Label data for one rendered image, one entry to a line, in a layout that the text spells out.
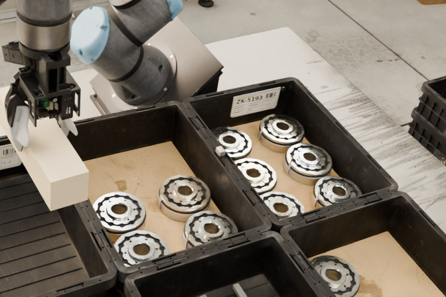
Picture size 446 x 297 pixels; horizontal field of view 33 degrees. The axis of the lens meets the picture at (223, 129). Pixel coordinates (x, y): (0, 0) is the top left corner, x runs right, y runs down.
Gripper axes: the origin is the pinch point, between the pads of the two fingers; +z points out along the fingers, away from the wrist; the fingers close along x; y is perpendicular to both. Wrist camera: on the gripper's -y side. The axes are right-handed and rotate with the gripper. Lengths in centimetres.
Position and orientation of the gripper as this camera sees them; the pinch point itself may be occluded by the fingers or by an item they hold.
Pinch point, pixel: (40, 136)
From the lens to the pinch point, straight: 123.4
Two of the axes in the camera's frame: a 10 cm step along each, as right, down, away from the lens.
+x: 8.4, -2.4, 4.9
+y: 5.2, 6.0, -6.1
